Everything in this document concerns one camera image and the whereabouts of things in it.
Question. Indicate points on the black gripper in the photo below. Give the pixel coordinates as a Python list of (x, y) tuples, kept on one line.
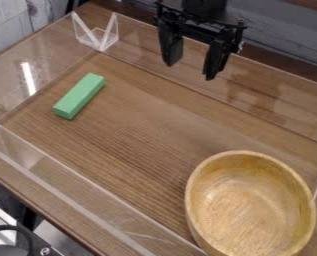
[(202, 20)]

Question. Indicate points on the green rectangular block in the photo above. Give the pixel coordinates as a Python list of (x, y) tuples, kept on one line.
[(78, 96)]

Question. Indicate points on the brown wooden bowl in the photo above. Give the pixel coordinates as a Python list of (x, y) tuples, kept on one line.
[(249, 206)]

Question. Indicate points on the black metal stand base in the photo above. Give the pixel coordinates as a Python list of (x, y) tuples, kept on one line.
[(32, 245)]

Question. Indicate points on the clear acrylic corner bracket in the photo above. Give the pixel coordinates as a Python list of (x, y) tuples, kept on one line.
[(97, 38)]

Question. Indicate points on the clear acrylic enclosure wall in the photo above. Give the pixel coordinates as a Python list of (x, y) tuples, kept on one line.
[(105, 175)]

